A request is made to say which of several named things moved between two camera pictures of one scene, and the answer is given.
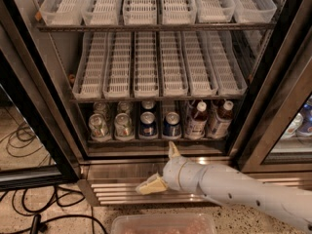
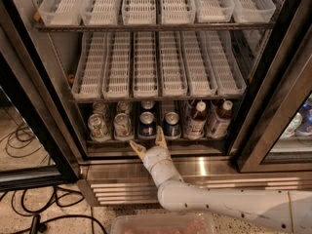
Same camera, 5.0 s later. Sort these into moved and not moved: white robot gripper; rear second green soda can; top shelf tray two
Moved: white robot gripper
Not moved: top shelf tray two; rear second green soda can
